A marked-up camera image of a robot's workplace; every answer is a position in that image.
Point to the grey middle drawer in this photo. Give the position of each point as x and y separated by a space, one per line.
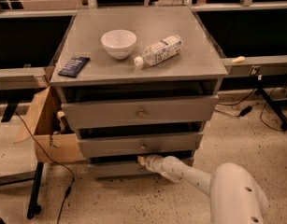
139 144

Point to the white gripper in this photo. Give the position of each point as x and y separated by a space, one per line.
153 162

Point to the black power adapter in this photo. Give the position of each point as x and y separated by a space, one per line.
245 111

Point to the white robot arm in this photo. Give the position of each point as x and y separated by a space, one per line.
235 197

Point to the black table leg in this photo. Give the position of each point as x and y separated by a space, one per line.
34 208

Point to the black stand leg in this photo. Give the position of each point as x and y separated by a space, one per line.
260 91

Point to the dark blue snack packet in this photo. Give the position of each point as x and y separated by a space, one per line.
73 67

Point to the clear plastic bottle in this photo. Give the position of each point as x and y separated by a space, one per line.
159 51

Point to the grey bottom drawer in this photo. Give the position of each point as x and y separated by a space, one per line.
115 169

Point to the brown cardboard box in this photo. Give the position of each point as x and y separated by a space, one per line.
40 124

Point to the small yellow foam piece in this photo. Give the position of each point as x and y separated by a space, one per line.
238 59

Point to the grey drawer cabinet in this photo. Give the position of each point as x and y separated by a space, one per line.
196 71

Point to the grey top drawer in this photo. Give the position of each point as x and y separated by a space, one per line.
103 114

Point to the grey drawer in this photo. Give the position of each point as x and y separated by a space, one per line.
103 114
139 144
115 169

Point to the white ceramic bowl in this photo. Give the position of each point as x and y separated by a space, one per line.
119 43

